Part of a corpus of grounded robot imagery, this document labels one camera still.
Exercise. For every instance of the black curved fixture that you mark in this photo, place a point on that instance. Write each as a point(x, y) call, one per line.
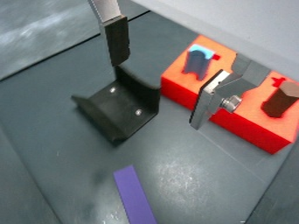
point(122, 107)

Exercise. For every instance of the brown hexagonal peg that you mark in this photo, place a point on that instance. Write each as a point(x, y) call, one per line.
point(282, 99)

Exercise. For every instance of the purple rectangular block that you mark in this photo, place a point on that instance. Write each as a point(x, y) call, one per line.
point(133, 195)

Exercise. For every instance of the red foam shape board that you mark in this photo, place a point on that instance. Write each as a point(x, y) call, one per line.
point(267, 132)

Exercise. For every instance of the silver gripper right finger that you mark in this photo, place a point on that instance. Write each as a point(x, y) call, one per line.
point(222, 91)

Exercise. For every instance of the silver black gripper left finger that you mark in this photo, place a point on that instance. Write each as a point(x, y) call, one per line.
point(114, 29)

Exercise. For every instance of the blue arch block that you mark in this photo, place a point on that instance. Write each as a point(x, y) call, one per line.
point(198, 61)

